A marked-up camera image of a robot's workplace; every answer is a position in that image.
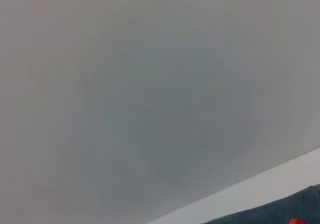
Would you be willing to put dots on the blue denim shorts with cartoon print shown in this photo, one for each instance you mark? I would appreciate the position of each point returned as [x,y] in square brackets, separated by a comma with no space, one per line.
[275,211]

